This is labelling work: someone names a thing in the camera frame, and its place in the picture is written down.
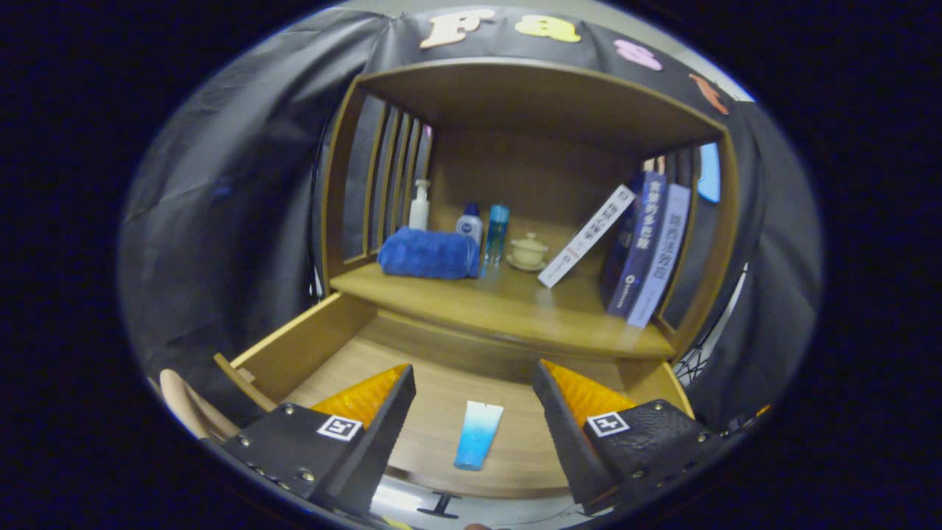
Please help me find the black backdrop cloth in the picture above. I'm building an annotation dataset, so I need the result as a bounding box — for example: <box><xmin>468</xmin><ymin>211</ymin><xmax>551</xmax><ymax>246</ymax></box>
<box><xmin>121</xmin><ymin>7</ymin><xmax>824</xmax><ymax>442</ymax></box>

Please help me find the wooden cabinet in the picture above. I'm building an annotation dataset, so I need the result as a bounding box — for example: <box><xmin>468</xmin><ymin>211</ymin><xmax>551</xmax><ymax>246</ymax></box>
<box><xmin>320</xmin><ymin>57</ymin><xmax>740</xmax><ymax>361</ymax></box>

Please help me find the black backdrop stand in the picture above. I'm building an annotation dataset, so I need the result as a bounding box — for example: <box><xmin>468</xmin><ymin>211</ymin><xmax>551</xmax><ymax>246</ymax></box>
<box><xmin>673</xmin><ymin>261</ymin><xmax>751</xmax><ymax>387</ymax></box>

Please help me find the dark blue book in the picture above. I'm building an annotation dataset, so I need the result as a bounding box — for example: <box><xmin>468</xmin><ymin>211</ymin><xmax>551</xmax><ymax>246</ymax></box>
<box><xmin>606</xmin><ymin>172</ymin><xmax>667</xmax><ymax>319</ymax></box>

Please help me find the light wooden chair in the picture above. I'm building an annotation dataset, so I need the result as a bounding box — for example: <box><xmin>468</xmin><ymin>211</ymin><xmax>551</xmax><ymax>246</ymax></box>
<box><xmin>159</xmin><ymin>368</ymin><xmax>240</xmax><ymax>441</ymax></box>

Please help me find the white pump bottle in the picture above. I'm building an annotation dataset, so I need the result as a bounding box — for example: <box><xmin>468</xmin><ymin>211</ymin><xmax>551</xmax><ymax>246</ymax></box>
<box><xmin>408</xmin><ymin>179</ymin><xmax>432</xmax><ymax>231</ymax></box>

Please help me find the white book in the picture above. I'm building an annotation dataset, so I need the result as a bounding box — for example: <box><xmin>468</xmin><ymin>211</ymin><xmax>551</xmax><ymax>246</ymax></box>
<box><xmin>538</xmin><ymin>184</ymin><xmax>637</xmax><ymax>289</ymax></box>

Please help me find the wooden countertop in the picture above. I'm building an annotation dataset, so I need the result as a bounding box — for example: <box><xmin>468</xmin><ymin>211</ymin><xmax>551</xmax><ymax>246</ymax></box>
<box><xmin>330</xmin><ymin>261</ymin><xmax>676</xmax><ymax>360</ymax></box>

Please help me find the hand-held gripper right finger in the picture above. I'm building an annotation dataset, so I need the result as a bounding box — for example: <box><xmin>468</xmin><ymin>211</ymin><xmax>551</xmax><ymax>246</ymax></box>
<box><xmin>532</xmin><ymin>359</ymin><xmax>731</xmax><ymax>517</ymax></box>

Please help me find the light purple book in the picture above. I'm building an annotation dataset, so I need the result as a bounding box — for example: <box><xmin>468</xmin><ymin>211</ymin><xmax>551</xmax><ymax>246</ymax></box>
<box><xmin>627</xmin><ymin>183</ymin><xmax>693</xmax><ymax>329</ymax></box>

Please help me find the blue gradient tube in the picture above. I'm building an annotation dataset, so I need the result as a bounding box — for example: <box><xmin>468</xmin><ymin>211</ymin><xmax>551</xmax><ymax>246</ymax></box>
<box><xmin>453</xmin><ymin>401</ymin><xmax>505</xmax><ymax>472</ymax></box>

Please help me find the white bottle with blue cap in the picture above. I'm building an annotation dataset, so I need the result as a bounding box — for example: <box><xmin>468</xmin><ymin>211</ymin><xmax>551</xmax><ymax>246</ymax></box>
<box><xmin>455</xmin><ymin>203</ymin><xmax>484</xmax><ymax>247</ymax></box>

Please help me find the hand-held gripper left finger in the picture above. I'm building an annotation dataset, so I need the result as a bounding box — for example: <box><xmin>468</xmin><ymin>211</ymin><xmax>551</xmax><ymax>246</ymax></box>
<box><xmin>219</xmin><ymin>363</ymin><xmax>417</xmax><ymax>518</ymax></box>

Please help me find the orange tipped black clamp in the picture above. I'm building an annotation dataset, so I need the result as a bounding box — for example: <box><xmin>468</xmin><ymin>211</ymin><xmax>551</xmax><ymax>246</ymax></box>
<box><xmin>725</xmin><ymin>403</ymin><xmax>772</xmax><ymax>435</ymax></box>

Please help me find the blue folded towel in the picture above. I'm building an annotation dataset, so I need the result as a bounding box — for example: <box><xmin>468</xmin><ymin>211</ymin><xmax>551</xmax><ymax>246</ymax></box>
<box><xmin>378</xmin><ymin>227</ymin><xmax>481</xmax><ymax>280</ymax></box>

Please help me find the clear blue bottle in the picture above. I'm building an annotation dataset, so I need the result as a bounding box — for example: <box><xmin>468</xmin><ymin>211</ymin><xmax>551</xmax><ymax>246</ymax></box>
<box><xmin>484</xmin><ymin>204</ymin><xmax>511</xmax><ymax>267</ymax></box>

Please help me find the beige lidded teacup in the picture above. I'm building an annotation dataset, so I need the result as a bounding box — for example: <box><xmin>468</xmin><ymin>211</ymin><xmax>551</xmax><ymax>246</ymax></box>
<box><xmin>506</xmin><ymin>232</ymin><xmax>550</xmax><ymax>272</ymax></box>

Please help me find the wooden drawer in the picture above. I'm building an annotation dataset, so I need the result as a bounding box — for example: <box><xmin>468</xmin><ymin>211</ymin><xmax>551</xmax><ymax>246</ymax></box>
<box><xmin>213</xmin><ymin>293</ymin><xmax>696</xmax><ymax>518</ymax></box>

